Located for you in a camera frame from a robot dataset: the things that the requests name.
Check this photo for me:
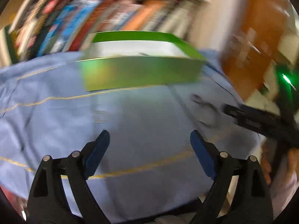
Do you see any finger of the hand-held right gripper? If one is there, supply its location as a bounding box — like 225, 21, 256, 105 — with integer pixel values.
223, 105, 281, 136

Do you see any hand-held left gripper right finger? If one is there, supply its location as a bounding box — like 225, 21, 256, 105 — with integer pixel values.
190, 130, 274, 224

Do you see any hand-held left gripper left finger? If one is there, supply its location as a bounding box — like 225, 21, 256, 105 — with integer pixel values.
26, 129, 111, 224

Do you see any green cardboard box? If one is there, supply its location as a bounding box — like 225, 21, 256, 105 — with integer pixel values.
78, 31, 207, 92

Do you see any person's right forearm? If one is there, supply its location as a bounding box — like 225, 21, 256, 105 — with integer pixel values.
269, 166, 299, 215

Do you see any person's right hand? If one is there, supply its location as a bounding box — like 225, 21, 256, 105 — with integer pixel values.
260, 145, 299, 185

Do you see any blue striped cloth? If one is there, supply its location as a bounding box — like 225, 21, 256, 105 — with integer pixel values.
0, 49, 263, 223

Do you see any brown wooden door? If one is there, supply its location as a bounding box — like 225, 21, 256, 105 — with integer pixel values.
220, 0, 295, 101

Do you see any row of leaning books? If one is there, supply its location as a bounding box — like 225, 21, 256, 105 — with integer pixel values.
7, 0, 201, 59

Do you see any metal door lock handle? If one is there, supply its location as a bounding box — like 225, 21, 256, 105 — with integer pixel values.
234, 28, 265, 61

